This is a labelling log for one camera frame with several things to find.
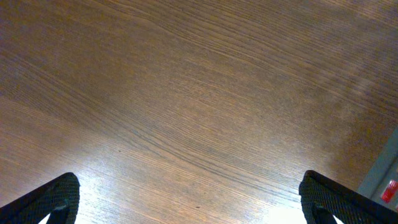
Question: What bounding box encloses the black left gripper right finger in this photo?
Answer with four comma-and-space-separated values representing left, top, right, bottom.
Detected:
298, 170, 397, 224

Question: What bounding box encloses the grey plastic basket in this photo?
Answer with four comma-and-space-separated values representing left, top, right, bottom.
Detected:
357, 129, 397, 212

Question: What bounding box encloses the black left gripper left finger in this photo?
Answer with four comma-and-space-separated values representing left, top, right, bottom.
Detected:
1, 172, 80, 224

